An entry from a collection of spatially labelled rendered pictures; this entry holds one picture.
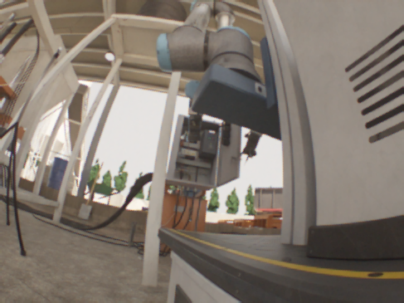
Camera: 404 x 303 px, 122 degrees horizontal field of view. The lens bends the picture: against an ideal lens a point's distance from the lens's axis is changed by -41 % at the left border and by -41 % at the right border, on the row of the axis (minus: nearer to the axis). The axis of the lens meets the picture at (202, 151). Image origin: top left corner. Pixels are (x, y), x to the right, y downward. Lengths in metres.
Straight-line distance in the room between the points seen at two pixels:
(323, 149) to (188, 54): 0.53
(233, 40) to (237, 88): 0.22
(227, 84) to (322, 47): 0.28
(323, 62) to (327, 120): 0.07
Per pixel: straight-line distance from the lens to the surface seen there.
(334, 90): 0.21
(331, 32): 0.26
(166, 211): 1.95
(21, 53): 4.45
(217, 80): 0.46
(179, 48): 0.65
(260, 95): 0.50
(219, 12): 1.20
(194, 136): 1.04
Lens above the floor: 0.35
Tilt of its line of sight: 22 degrees up
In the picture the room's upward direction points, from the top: 7 degrees clockwise
